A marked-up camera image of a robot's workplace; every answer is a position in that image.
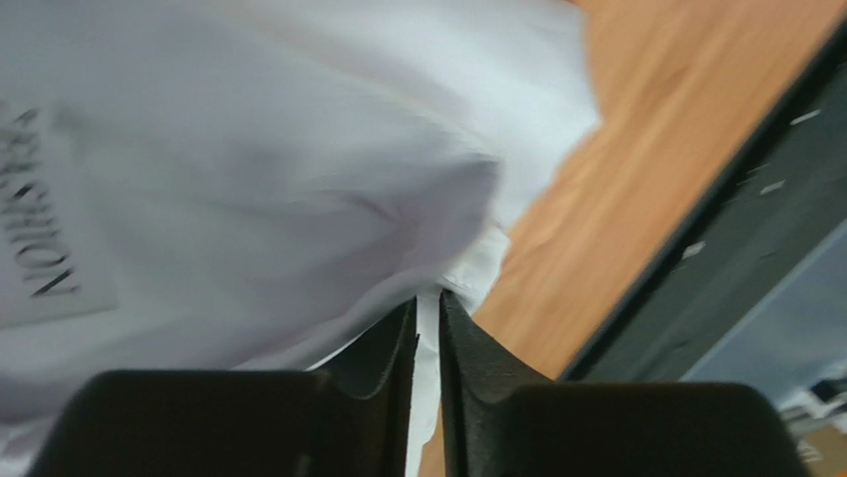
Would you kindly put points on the aluminium rail frame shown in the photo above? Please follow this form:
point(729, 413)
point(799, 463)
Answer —
point(793, 339)

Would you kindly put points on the white long sleeve shirt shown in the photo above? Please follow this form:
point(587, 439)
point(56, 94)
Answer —
point(250, 185)

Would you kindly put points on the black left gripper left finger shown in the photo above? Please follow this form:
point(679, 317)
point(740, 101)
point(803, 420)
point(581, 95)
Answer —
point(348, 417)

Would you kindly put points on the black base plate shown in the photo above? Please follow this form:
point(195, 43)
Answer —
point(781, 195)

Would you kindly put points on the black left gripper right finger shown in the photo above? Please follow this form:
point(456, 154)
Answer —
point(502, 418)

